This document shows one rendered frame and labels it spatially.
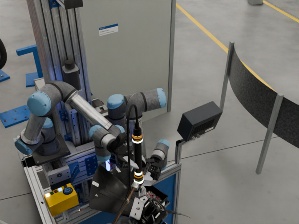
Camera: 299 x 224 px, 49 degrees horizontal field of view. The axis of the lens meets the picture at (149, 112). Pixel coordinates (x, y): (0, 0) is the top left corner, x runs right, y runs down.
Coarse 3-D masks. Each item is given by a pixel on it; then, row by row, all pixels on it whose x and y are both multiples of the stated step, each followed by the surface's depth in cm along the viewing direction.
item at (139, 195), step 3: (138, 183) 152; (132, 186) 150; (135, 186) 150; (138, 186) 151; (135, 189) 150; (138, 189) 151; (144, 189) 160; (135, 192) 155; (138, 192) 154; (141, 192) 158; (144, 192) 158; (135, 195) 156; (138, 195) 155; (141, 195) 157; (144, 195) 158
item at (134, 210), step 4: (136, 200) 154; (140, 200) 155; (136, 204) 153; (140, 204) 155; (132, 208) 151; (140, 208) 154; (132, 212) 151; (136, 212) 152; (140, 212) 153; (132, 216) 150; (136, 216) 152; (140, 216) 153
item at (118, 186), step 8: (104, 168) 152; (96, 176) 146; (104, 176) 149; (112, 176) 152; (104, 184) 146; (112, 184) 149; (120, 184) 152; (96, 192) 141; (104, 192) 144; (112, 192) 147; (120, 192) 149; (96, 200) 139; (104, 200) 142; (112, 200) 145; (120, 200) 148; (96, 208) 138; (104, 208) 141; (112, 208) 144; (128, 208) 149; (128, 216) 149
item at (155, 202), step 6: (150, 198) 157; (144, 204) 157; (150, 204) 154; (156, 204) 160; (144, 210) 154; (150, 210) 153; (156, 210) 152; (162, 210) 156; (144, 216) 153; (150, 216) 152; (162, 216) 153; (138, 222) 153; (144, 222) 154; (150, 222) 152; (156, 222) 153
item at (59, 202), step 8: (48, 192) 183; (64, 192) 183; (72, 192) 183; (48, 200) 179; (56, 200) 179; (64, 200) 179; (72, 200) 183; (48, 208) 181; (56, 208) 179; (64, 208) 183
